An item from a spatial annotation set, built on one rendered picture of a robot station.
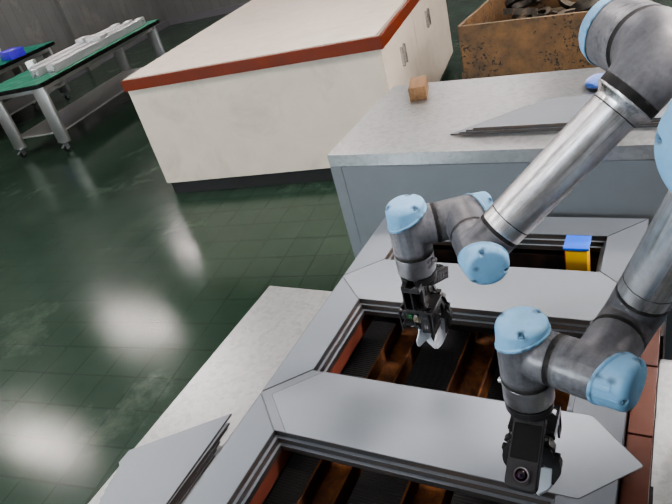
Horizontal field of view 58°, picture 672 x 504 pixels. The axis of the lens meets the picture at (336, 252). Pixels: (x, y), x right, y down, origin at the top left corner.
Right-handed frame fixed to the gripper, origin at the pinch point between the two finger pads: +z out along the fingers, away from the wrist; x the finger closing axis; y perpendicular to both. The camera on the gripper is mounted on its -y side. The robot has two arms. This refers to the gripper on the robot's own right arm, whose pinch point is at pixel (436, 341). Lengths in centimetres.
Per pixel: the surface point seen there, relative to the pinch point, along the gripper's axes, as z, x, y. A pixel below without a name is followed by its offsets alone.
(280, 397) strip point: 5.6, -31.3, 18.2
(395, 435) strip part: 5.5, -2.2, 21.8
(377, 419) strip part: 5.5, -7.3, 18.9
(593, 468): 5.3, 33.3, 20.1
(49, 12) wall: -11, -845, -619
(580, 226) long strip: 5, 21, -56
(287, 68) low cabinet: 9, -179, -239
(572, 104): -16, 15, -87
